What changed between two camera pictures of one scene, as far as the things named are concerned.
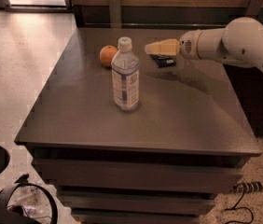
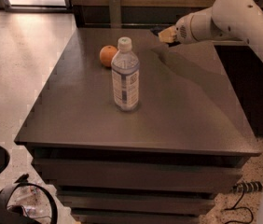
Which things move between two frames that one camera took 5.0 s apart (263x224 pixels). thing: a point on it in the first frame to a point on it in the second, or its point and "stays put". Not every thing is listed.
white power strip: x=247 y=187 stays put
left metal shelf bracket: x=116 y=11 stays put
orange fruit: x=106 y=55 stays put
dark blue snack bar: x=163 y=61 to x=157 y=30
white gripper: x=187 y=46 to x=182 y=32
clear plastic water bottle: x=125 y=70 stays put
